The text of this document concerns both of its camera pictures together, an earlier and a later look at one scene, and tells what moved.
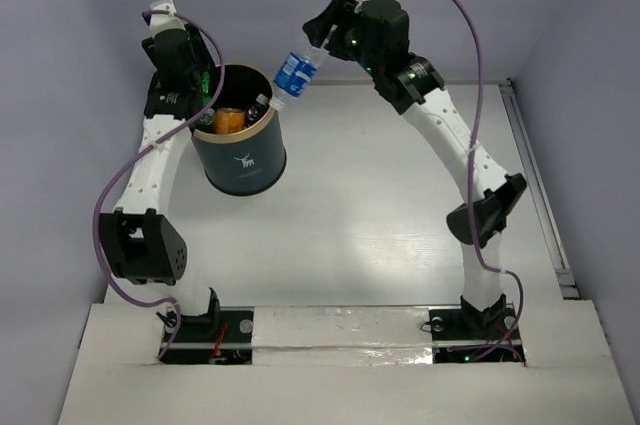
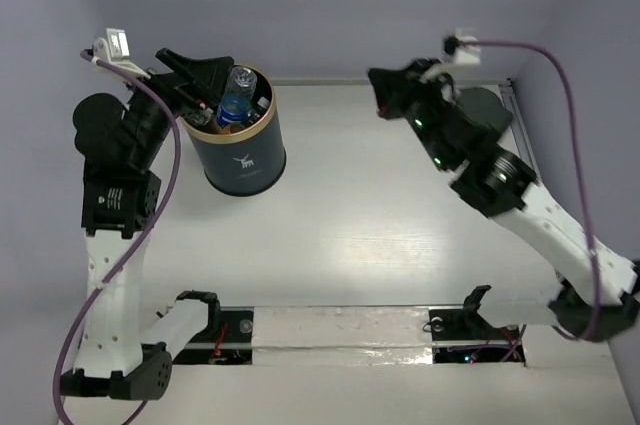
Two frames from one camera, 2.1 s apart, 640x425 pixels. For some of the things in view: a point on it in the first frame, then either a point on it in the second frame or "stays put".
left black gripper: (201, 83) → (170, 83)
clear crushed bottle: (254, 112) stays put
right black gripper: (340, 10) → (395, 87)
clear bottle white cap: (207, 117) stays put
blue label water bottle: (295, 72) → (240, 86)
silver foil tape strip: (333, 335) stays put
